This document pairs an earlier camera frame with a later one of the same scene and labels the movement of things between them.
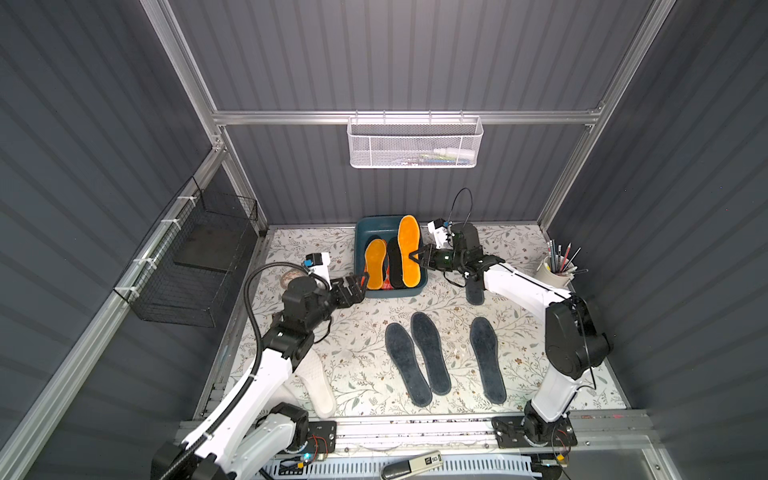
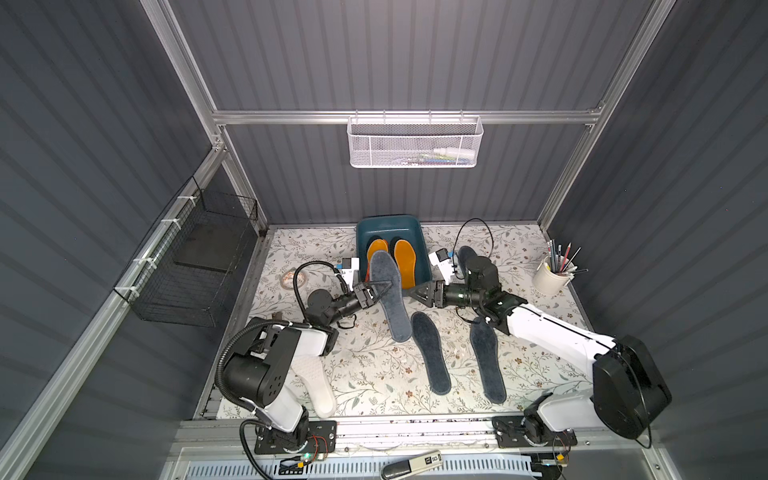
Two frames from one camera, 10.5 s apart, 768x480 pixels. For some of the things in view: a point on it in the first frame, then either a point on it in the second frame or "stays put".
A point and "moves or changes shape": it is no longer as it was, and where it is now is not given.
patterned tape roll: x=288 y=275 stays put
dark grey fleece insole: x=402 y=352 to x=385 y=267
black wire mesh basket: x=190 y=267 stays put
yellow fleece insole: x=409 y=242 moves or changes shape
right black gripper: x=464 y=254 to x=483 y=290
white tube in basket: x=459 y=153 stays put
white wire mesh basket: x=414 y=142 stays put
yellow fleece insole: x=375 y=252 stays put
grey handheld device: x=402 y=467 stays put
